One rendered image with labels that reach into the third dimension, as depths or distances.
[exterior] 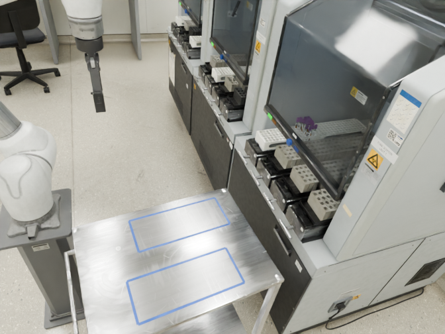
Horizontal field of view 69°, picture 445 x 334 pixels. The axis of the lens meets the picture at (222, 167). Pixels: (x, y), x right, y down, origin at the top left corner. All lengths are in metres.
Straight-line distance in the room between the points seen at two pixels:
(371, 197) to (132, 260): 0.79
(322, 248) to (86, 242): 0.87
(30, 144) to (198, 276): 0.81
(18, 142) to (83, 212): 1.08
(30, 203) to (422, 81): 1.28
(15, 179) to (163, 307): 0.66
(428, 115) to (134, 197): 1.96
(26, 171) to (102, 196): 1.24
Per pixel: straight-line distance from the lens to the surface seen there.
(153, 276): 1.10
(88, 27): 1.02
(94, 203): 2.45
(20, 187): 1.31
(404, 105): 0.98
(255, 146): 1.60
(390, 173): 1.05
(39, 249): 1.53
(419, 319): 2.36
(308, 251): 1.34
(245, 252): 1.16
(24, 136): 1.44
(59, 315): 1.99
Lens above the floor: 1.77
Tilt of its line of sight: 41 degrees down
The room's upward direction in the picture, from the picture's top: 8 degrees clockwise
